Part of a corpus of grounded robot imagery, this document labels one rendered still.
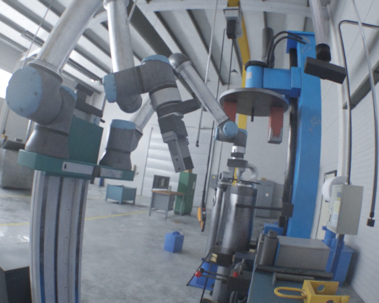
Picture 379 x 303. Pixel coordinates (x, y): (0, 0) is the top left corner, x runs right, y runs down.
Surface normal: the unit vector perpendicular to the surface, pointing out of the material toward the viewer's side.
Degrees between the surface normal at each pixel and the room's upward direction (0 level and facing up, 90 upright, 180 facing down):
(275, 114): 90
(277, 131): 90
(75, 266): 90
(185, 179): 90
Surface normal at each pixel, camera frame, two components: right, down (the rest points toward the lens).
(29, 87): 0.06, -0.03
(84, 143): 0.94, 0.10
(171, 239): -0.58, -0.18
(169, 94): 0.31, -0.17
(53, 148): 0.77, -0.30
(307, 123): -0.32, -0.16
